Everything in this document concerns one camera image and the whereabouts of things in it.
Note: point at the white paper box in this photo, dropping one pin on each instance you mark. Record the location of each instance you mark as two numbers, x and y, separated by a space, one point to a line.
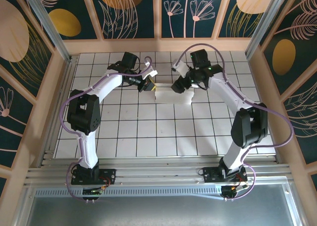
173 97

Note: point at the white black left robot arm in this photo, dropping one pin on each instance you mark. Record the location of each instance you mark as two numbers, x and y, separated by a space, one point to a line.
88 149

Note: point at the teal panel orange circle leaves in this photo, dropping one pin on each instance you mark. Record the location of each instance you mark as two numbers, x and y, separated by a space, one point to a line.
119 13

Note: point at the teal panel pink flowers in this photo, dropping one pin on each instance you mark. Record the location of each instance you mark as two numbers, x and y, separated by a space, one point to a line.
193 13

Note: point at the teal panel yellow oval fern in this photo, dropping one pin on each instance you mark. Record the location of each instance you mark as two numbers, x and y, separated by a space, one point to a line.
74 13

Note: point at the teal panel pale circle grass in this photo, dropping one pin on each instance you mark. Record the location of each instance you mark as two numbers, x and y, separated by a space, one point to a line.
247 13

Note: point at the teal panel yellow oval stem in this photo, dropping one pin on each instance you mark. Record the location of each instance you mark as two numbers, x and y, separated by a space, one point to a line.
284 57

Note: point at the teal panel pink leaf outlines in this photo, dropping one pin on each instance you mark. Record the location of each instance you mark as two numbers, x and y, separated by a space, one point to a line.
304 112

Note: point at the teal panel feather leaves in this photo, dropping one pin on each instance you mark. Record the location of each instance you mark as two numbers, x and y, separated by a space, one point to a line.
297 13

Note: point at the teal panel large pale circle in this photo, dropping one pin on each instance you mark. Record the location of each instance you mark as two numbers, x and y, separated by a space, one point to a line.
15 37

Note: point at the small controller board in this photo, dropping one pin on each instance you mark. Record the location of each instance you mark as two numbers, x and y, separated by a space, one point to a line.
229 190
91 191

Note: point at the grey metal sheet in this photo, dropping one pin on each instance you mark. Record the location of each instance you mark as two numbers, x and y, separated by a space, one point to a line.
158 213

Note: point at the teal panel single flower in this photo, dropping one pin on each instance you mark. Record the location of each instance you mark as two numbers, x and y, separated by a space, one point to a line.
12 127

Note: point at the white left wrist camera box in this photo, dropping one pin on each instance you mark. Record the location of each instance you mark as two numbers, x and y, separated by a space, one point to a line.
148 71

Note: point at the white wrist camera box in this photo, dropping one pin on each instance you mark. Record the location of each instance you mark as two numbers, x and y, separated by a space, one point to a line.
148 71
180 67

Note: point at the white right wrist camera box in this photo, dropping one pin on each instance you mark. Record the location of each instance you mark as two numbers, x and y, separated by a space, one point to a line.
180 67

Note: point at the aluminium side rail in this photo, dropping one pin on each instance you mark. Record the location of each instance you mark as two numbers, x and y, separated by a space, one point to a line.
62 87

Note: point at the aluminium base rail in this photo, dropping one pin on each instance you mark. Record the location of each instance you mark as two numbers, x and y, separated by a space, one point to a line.
158 169

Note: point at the aluminium frame post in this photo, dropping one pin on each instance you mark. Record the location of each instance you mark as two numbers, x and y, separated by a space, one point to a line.
262 25
49 30

